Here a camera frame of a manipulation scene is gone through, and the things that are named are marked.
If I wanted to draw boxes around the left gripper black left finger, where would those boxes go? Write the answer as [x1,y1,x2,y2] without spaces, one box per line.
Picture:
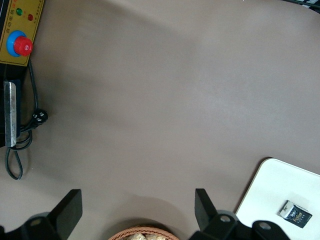
[0,189,83,240]

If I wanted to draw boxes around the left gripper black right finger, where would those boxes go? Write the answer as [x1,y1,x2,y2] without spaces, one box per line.
[189,188,292,240]

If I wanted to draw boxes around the cream plastic tray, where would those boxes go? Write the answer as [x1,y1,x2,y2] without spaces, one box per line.
[234,157,320,240]

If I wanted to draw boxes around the round wicker basket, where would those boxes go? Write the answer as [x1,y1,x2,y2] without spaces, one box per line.
[107,225,180,240]

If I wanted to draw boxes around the crispy rice snack pack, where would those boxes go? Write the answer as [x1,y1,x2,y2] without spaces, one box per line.
[144,233,167,240]
[126,232,146,240]

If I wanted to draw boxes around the small black carton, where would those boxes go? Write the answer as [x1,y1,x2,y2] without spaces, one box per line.
[277,199,313,230]

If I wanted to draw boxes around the silver metal bar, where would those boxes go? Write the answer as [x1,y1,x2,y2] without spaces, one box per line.
[3,81,18,148]

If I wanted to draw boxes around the red emergency stop button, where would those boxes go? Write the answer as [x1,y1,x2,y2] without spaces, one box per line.
[6,29,34,58]

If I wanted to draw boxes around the black and yellow control box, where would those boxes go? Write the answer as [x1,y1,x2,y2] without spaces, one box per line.
[0,0,46,149]

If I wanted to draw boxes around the black power cable with plug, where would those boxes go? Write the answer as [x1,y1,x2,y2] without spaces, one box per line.
[4,59,50,181]

